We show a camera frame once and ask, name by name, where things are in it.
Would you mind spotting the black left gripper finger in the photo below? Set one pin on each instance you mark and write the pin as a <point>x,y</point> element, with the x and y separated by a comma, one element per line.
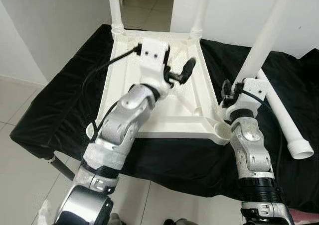
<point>169,61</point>
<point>188,69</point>

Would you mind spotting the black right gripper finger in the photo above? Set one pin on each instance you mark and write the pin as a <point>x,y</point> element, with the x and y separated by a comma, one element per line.
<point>226,92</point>

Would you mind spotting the white plastic table top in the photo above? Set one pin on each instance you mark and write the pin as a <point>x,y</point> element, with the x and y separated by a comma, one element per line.
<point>184,115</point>

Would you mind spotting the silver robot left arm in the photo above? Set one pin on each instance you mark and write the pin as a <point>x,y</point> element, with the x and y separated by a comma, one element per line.
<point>124,120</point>

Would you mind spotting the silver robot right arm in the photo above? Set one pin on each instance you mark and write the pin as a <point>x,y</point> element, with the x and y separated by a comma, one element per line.
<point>249,150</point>

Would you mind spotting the pink cushion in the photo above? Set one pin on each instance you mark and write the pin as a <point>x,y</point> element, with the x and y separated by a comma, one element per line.
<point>304,216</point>

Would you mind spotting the grey robot right foot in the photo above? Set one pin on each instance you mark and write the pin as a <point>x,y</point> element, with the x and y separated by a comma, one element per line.
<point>178,222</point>

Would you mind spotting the grey robot foot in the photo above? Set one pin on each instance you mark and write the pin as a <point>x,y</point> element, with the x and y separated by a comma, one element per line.
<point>178,222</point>
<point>114,220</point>

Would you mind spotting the black metal table leg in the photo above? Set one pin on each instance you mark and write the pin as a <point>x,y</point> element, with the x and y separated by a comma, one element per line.
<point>64,169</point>

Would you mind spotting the grey robot left foot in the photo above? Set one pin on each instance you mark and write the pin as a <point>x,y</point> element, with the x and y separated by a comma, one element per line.
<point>114,220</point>

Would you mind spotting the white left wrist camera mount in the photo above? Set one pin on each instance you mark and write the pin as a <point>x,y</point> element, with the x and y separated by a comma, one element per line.
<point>154,56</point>

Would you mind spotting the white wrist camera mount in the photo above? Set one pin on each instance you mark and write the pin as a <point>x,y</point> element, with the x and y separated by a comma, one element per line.
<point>154,56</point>
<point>255,85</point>

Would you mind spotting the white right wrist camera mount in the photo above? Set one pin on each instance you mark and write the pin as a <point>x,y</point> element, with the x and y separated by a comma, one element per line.
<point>255,85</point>

